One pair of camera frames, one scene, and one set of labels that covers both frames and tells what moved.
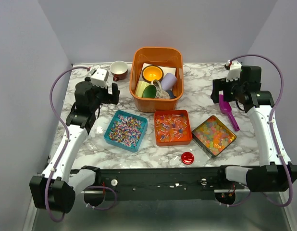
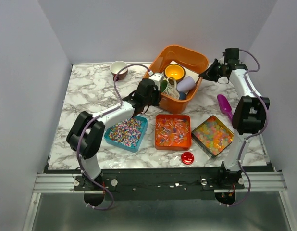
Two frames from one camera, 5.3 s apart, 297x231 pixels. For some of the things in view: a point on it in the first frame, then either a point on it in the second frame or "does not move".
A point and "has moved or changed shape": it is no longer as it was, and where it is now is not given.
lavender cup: (167, 81) to (186, 84)
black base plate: (165, 183) does not move
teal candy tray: (126, 131) does not move
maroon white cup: (119, 70) does not move
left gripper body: (101, 95) to (153, 99)
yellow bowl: (152, 72) to (176, 70)
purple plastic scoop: (226, 108) does not move
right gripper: (219, 84) to (207, 74)
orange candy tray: (172, 127) has moved or changed shape
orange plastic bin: (165, 55) to (198, 63)
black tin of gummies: (213, 135) does not move
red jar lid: (187, 158) does not move
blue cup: (171, 94) to (182, 96)
